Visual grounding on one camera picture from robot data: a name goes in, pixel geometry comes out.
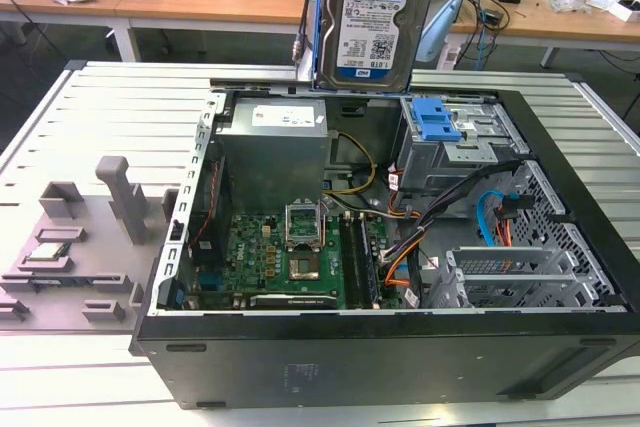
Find metal expansion slot cage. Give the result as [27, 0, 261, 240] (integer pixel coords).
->
[428, 245, 619, 309]

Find blue disk bay latch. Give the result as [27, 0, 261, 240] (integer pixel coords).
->
[412, 96, 462, 144]

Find orange wire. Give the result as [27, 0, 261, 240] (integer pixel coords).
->
[383, 241, 426, 289]
[492, 204, 515, 248]

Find metal socket cover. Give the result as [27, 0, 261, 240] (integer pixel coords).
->
[283, 201, 324, 253]

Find grey parts rack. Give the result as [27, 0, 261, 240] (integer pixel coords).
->
[0, 156, 181, 336]

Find black and white box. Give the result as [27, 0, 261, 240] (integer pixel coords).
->
[597, 0, 640, 24]

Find green motherboard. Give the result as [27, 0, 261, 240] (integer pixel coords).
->
[192, 211, 406, 311]

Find RAM stick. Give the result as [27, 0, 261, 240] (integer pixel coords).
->
[357, 214, 382, 309]

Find thin cable with metal plug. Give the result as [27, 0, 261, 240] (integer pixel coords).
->
[291, 0, 321, 67]

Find black wire connector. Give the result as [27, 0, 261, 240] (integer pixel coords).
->
[502, 194, 531, 221]

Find yellow wires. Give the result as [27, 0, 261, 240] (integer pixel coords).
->
[327, 131, 379, 196]

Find metal disk bay cage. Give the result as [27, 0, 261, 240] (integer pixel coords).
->
[398, 95, 530, 193]

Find black case fan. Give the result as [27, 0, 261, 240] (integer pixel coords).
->
[189, 154, 232, 268]

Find blue wire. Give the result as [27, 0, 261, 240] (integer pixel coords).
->
[476, 188, 503, 248]

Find black cable bundle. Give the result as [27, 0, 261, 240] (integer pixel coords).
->
[379, 159, 526, 268]

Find CPU socket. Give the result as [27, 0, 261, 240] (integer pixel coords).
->
[287, 252, 322, 282]

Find hard disk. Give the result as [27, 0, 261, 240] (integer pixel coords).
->
[305, 0, 446, 93]

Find wooden desk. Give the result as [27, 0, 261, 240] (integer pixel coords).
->
[0, 0, 640, 68]

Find silver CPU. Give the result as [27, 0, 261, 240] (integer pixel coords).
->
[27, 242, 71, 262]

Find black PC case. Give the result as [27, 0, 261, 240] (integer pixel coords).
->
[128, 77, 640, 411]

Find black graphics card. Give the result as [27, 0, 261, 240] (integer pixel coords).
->
[248, 293, 341, 310]

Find grey power supply unit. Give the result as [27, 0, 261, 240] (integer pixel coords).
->
[215, 97, 331, 198]

